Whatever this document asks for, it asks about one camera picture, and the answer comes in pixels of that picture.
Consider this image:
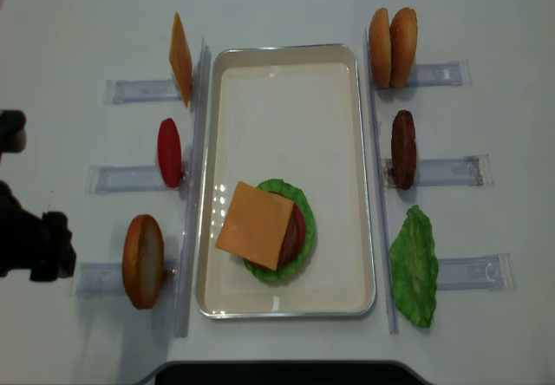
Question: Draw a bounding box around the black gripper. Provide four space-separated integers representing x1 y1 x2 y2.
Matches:
29 212 76 282

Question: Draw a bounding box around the orange cheese slice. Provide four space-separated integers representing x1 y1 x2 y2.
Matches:
168 12 193 107
215 181 294 271

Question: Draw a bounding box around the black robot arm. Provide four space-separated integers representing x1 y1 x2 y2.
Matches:
1 182 76 282

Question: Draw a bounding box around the clear tomato holder strip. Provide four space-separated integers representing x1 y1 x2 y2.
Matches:
85 166 167 194

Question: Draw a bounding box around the upright red tomato slice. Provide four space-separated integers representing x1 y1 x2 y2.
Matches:
157 118 183 188

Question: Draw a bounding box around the clear cheese holder strip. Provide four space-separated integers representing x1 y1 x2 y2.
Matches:
104 80 181 105

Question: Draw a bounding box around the lettuce leaf in burger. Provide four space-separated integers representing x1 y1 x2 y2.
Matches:
244 179 316 284

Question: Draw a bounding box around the upright orange cheese slice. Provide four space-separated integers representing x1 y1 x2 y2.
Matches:
168 12 193 107

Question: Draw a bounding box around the tomato slice in burger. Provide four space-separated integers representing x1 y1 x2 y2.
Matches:
291 205 306 254

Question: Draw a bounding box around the meat patty in burger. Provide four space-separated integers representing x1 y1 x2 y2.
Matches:
255 189 306 271

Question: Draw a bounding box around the upright green lettuce leaf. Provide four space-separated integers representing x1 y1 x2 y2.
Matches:
389 205 439 329

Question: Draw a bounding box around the upright brown meat patty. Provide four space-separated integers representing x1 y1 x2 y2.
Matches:
391 110 417 190

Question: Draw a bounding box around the clear lettuce holder strip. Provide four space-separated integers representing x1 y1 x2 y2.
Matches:
437 253 514 291

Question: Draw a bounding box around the clear left bun holder strip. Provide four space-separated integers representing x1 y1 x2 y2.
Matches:
74 261 179 297

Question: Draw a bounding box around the clear bun holder strip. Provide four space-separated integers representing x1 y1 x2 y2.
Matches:
74 261 179 297
406 59 473 88

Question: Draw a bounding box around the upright bun half left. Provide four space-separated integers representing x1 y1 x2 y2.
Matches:
122 214 164 310

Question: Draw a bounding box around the white rectangular metal tray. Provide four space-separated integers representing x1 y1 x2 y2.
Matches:
195 44 375 319

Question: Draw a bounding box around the far sesame bun half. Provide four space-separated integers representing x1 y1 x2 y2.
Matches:
369 8 392 88

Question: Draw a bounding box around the sesame bun half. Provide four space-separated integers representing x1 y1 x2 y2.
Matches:
369 8 392 88
389 7 418 88

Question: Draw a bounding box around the near sesame bun half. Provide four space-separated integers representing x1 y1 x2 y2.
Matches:
389 7 418 88

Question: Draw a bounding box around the clear patty holder strip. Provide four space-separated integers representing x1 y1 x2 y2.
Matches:
381 154 493 188

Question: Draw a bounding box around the clear right bun holder strip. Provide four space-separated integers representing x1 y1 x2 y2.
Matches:
406 59 473 88

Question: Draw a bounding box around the left long clear acrylic rail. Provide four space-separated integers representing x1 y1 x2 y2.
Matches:
174 38 212 338

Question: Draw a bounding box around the long clear acrylic rail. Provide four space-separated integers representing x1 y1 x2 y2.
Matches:
174 38 212 338
363 27 399 335

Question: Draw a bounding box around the right long clear acrylic rail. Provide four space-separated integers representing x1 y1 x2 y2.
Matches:
363 27 399 335

